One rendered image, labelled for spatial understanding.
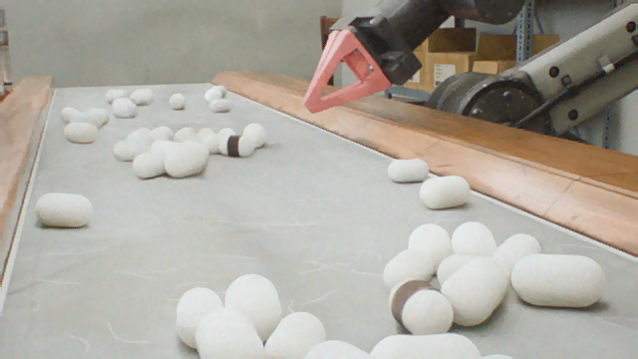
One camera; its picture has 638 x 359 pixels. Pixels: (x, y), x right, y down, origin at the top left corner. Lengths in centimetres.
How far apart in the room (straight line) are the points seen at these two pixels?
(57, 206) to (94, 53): 463
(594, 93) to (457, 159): 44
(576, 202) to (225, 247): 21
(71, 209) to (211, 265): 11
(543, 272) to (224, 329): 14
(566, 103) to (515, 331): 72
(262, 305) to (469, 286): 8
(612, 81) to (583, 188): 56
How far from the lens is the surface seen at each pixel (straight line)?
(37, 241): 46
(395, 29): 75
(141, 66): 515
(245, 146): 71
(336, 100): 76
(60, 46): 509
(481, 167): 58
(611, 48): 104
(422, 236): 37
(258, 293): 29
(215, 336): 26
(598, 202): 48
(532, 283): 34
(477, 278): 31
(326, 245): 43
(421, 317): 29
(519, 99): 98
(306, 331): 27
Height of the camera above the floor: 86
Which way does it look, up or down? 11 degrees down
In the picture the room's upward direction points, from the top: straight up
